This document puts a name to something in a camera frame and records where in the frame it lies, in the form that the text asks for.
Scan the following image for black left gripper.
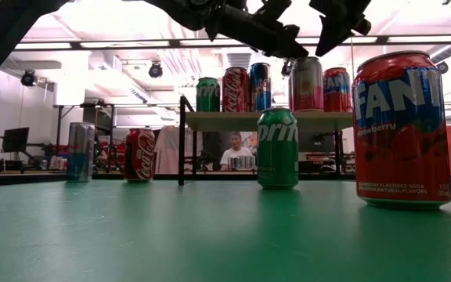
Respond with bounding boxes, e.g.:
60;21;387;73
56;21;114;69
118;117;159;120
204;0;309;60

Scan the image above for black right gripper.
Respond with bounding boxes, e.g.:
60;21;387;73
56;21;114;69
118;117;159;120
309;0;372;58

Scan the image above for plain silver beverage can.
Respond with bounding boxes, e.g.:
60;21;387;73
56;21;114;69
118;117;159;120
290;56;324;114

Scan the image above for red Fanta strawberry can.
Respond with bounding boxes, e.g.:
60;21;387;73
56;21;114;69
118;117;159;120
352;50;451;212
322;67;353;114

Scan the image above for slim blue silver energy can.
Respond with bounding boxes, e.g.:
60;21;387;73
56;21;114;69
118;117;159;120
67;122;96;183
249;62;272;113

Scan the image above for red Coca-Cola can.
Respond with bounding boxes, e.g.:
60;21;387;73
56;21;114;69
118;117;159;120
222;67;251;114
124;128;157;183

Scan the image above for green Sprite can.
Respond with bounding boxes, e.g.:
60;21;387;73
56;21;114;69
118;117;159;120
196;77;224;114
256;107;300;191

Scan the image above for wooden shelf with black legs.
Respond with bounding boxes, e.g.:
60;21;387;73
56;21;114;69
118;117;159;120
177;95;355;186

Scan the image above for person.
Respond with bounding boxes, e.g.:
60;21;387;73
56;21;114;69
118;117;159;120
219;132;256;172

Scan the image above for white hanging cloth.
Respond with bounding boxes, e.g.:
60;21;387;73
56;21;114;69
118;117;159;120
154;125;189;175

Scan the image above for black metal rack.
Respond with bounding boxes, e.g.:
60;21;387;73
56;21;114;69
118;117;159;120
52;103;116;173

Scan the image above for green table mat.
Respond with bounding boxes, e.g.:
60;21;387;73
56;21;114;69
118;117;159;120
0;179;451;282

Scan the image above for black computer monitor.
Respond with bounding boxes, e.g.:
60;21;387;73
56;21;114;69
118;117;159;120
1;127;31;154

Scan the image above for black ceiling light rail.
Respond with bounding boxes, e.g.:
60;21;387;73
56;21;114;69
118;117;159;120
13;34;451;52

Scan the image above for black aluminium table frame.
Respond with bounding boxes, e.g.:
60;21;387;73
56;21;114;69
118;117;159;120
0;171;451;188

